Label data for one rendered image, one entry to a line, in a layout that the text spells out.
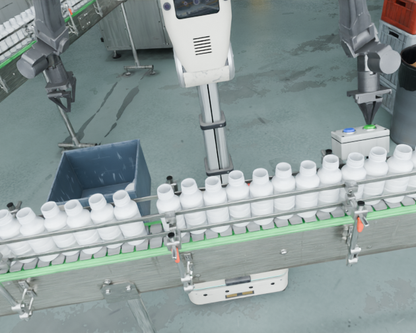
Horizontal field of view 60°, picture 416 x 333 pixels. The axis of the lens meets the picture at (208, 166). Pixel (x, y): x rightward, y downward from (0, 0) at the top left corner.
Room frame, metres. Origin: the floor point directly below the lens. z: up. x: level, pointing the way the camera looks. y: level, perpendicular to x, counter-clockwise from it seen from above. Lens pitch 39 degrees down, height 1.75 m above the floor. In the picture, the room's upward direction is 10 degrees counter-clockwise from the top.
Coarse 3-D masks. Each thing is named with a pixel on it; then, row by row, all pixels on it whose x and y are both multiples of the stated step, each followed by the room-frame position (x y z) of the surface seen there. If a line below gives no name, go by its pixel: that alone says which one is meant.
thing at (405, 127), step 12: (408, 48) 2.26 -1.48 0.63; (408, 60) 2.26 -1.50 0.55; (408, 72) 2.02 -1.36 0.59; (408, 84) 2.01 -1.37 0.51; (396, 96) 2.12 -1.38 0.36; (408, 96) 2.00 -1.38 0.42; (396, 108) 2.09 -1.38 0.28; (408, 108) 1.98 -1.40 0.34; (396, 120) 2.06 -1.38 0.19; (408, 120) 1.97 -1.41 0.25; (396, 132) 2.04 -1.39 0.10; (408, 132) 1.96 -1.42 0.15; (396, 144) 2.03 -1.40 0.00; (408, 144) 1.95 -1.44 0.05
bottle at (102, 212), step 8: (88, 200) 0.67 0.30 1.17; (96, 200) 0.68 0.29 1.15; (104, 200) 0.67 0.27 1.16; (96, 208) 0.65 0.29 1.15; (104, 208) 0.66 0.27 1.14; (112, 208) 0.67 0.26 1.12; (96, 216) 0.65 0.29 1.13; (104, 216) 0.65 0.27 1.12; (112, 216) 0.65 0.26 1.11; (96, 224) 0.64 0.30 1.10; (104, 232) 0.64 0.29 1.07; (112, 232) 0.64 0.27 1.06; (120, 232) 0.66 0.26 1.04; (104, 240) 0.64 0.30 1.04
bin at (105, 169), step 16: (112, 144) 1.23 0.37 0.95; (128, 144) 1.23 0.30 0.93; (64, 160) 1.19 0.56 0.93; (80, 160) 1.23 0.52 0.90; (96, 160) 1.23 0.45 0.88; (112, 160) 1.23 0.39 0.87; (128, 160) 1.23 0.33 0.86; (144, 160) 1.21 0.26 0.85; (64, 176) 1.13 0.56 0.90; (80, 176) 1.23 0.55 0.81; (96, 176) 1.23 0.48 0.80; (112, 176) 1.23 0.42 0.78; (128, 176) 1.23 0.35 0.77; (144, 176) 1.12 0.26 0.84; (64, 192) 1.07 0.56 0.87; (80, 192) 1.19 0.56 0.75; (96, 192) 1.20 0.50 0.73; (112, 192) 1.18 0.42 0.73; (128, 192) 0.92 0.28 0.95; (144, 192) 1.03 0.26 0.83; (64, 208) 0.91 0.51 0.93; (144, 208) 0.96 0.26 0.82
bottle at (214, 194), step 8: (216, 176) 0.67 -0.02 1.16; (208, 184) 0.67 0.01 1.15; (216, 184) 0.65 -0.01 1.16; (208, 192) 0.65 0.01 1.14; (216, 192) 0.64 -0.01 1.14; (224, 192) 0.66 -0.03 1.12; (208, 200) 0.64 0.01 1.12; (216, 200) 0.64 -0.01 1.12; (224, 200) 0.64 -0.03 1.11; (224, 208) 0.64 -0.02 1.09; (208, 216) 0.65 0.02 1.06; (216, 216) 0.63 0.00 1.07; (224, 216) 0.64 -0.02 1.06; (216, 232) 0.64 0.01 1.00
